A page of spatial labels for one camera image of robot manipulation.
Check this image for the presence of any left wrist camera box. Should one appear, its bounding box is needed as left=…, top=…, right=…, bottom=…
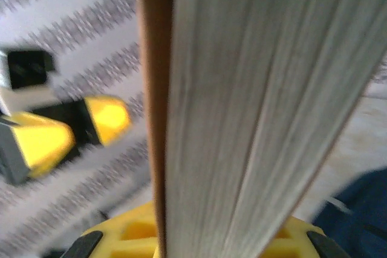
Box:
left=0, top=49, right=57, bottom=114

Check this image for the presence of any brown cover thick book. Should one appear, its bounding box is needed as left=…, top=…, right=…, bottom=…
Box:
left=135, top=0, right=387, bottom=258

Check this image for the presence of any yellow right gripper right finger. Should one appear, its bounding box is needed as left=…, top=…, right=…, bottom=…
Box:
left=259, top=215, right=351, bottom=258

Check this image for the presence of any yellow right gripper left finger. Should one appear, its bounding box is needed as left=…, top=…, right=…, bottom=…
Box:
left=65, top=200, right=161, bottom=258

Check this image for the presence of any navy blue student backpack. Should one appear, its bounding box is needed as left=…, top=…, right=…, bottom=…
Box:
left=311, top=169, right=387, bottom=258

